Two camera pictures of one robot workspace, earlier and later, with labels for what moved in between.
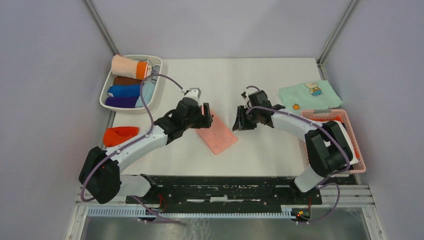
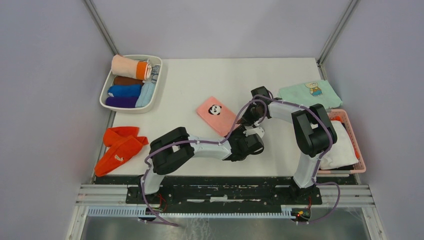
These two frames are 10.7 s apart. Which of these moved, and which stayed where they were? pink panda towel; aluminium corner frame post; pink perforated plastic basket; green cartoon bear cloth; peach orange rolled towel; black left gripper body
Moved: black left gripper body; pink panda towel
Stayed: aluminium corner frame post; pink perforated plastic basket; green cartoon bear cloth; peach orange rolled towel
